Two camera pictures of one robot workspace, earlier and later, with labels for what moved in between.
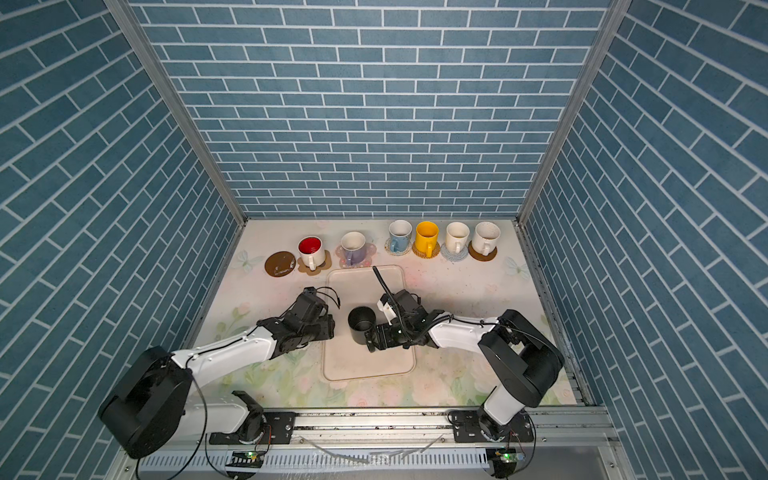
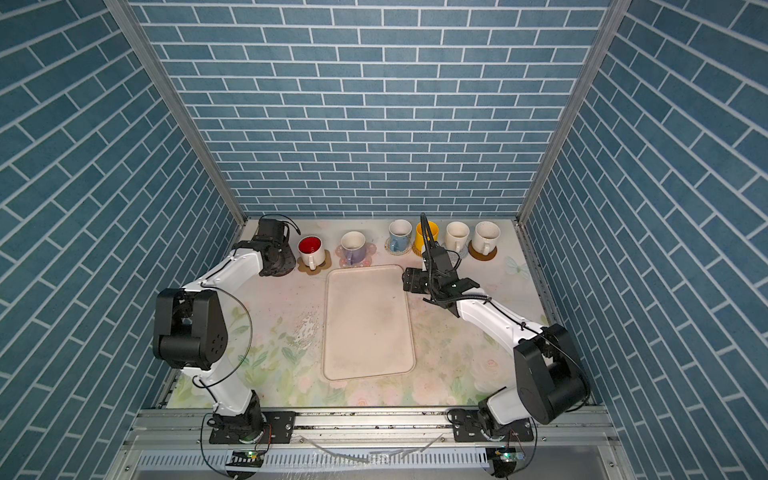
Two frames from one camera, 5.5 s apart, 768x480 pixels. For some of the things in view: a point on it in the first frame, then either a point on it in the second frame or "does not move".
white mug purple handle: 354,245 does not move
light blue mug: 399,232 does not move
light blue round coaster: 453,257 does not move
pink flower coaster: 371,252 does not move
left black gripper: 328,326 -> 288,260
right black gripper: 382,336 -> 413,275
